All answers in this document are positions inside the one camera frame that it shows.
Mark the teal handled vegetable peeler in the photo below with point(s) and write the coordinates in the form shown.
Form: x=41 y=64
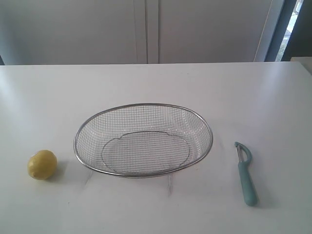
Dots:
x=248 y=189

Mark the yellow lemon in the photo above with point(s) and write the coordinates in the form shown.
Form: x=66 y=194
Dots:
x=42 y=165

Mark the white cabinet corner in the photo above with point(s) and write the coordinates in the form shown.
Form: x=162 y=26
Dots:
x=306 y=62

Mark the oval metal wire basket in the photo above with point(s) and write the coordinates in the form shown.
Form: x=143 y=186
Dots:
x=143 y=140

